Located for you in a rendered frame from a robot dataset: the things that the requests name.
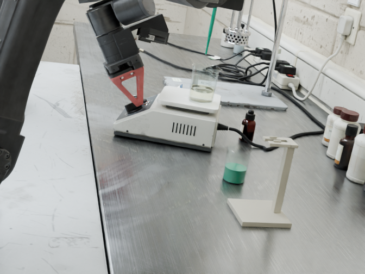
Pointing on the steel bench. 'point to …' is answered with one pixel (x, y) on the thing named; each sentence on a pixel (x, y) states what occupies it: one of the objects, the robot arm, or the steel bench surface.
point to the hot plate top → (183, 101)
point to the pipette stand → (277, 222)
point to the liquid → (211, 27)
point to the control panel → (139, 110)
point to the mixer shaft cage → (236, 33)
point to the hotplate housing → (172, 126)
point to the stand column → (275, 49)
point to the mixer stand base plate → (236, 94)
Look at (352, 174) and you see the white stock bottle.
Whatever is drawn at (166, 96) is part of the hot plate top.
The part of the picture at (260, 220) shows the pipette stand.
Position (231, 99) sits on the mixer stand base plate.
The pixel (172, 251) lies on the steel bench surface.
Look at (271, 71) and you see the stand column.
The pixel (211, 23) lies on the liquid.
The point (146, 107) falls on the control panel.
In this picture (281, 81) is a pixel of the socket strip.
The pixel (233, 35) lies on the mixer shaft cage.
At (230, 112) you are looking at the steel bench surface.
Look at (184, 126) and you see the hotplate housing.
